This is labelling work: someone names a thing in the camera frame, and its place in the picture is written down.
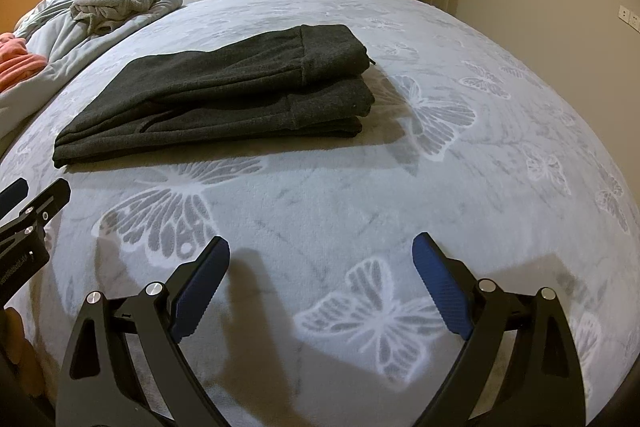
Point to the person's left hand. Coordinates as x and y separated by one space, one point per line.
17 347

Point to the dark grey pants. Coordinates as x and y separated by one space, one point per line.
210 92

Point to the crumpled grey garment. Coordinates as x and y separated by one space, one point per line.
110 2

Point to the white wall socket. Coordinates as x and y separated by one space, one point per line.
624 12
635 21

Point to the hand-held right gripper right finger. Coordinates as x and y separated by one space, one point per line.
442 287

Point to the pink cloth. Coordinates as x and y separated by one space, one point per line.
17 59

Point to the bed with butterfly cover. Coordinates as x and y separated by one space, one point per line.
350 197

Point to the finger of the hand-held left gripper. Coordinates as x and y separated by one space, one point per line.
12 197
47 202

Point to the light grey quilt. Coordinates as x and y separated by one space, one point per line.
55 37

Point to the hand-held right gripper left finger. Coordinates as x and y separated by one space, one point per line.
197 292

